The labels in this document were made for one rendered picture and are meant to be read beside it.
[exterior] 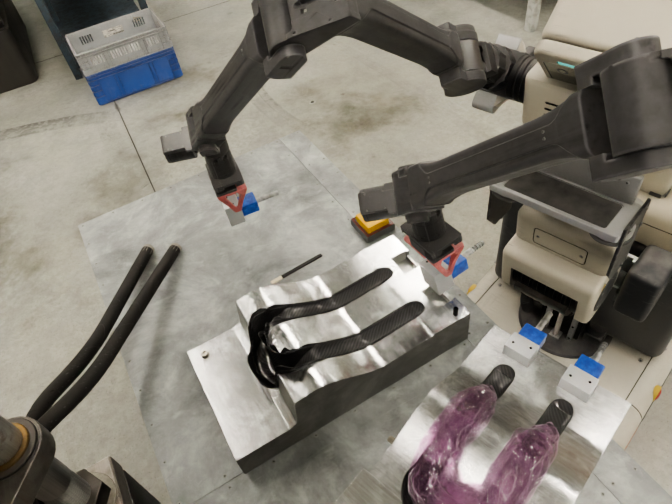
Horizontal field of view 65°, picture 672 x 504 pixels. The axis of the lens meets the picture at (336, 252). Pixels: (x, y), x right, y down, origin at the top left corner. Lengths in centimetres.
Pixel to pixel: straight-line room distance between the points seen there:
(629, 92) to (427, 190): 31
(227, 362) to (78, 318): 155
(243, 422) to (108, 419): 125
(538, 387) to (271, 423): 47
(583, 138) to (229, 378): 76
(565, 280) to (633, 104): 78
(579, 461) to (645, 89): 61
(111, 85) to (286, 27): 325
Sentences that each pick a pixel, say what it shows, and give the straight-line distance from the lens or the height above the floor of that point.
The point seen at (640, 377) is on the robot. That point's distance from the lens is 178.
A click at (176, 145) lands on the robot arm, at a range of 112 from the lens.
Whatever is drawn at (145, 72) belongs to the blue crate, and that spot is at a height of 11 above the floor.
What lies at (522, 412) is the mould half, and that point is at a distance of 98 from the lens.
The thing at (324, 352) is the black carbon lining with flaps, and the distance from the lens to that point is 97.
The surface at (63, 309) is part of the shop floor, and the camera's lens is 264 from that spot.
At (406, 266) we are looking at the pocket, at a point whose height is 86.
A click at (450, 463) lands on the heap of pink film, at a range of 89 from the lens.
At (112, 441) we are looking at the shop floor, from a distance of 215.
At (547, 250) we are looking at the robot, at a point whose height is 81.
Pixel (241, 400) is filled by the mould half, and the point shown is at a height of 86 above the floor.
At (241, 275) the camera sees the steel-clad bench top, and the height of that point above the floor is 80.
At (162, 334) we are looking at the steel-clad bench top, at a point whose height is 80.
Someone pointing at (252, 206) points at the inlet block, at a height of 93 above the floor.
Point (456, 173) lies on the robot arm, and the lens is 68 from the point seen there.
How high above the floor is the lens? 173
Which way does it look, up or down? 47 degrees down
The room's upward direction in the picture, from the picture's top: 10 degrees counter-clockwise
